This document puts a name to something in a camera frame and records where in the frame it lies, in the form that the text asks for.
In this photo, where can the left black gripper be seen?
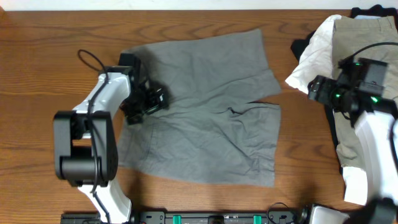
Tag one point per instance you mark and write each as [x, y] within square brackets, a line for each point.
[155, 104]

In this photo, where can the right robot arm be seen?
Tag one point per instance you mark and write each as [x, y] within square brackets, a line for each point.
[373, 119]

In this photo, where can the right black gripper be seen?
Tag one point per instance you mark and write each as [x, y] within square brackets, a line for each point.
[323, 86]

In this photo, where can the black garment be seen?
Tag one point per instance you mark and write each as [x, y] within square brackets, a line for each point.
[298, 45]

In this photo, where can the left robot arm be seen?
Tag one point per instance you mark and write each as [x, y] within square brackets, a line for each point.
[85, 149]

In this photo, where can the khaki shorts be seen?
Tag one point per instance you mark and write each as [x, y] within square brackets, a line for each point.
[350, 35]

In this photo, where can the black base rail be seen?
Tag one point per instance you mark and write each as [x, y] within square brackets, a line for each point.
[277, 217]

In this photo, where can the dark grey shorts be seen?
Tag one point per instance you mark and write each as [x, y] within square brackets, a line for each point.
[216, 129]

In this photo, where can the white garment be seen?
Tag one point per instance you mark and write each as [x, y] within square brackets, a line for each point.
[317, 60]

